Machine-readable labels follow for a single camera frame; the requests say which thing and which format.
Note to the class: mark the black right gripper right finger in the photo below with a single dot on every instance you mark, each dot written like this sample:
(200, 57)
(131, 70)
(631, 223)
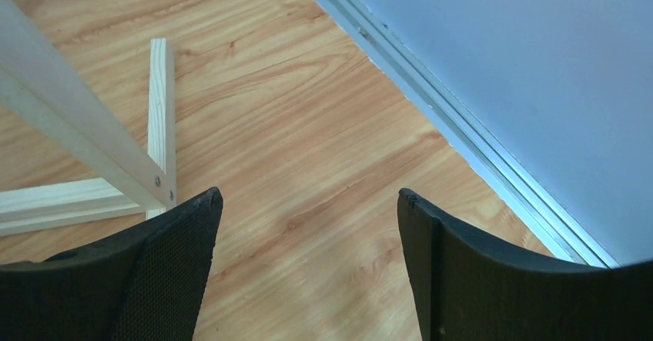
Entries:
(468, 284)

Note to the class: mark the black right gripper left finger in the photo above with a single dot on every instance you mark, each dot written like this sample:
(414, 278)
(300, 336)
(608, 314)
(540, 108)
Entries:
(146, 282)

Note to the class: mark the wooden rack frame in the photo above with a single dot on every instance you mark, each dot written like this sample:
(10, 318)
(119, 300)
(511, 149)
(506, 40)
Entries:
(39, 85)

